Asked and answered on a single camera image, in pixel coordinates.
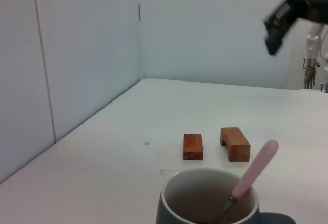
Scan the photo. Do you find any arched brown wooden block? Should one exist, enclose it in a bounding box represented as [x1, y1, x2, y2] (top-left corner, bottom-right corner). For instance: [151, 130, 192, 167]
[220, 127, 251, 163]

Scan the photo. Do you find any flat brown wooden block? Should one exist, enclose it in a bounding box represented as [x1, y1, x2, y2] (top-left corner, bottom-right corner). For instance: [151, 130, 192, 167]
[183, 133, 205, 161]

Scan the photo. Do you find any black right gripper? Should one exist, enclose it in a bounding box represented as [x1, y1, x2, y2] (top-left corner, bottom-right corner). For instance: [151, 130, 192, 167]
[263, 0, 328, 56]

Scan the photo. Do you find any pink handled metal spoon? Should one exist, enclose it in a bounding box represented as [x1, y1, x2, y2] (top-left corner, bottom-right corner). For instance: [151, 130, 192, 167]
[212, 139, 279, 224]

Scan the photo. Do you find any grey ceramic cup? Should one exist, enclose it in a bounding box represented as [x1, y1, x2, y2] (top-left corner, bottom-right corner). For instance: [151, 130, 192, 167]
[156, 168, 298, 224]

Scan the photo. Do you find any white humanoid arm with hand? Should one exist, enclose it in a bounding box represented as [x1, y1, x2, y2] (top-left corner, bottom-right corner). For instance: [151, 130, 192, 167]
[303, 24, 324, 90]

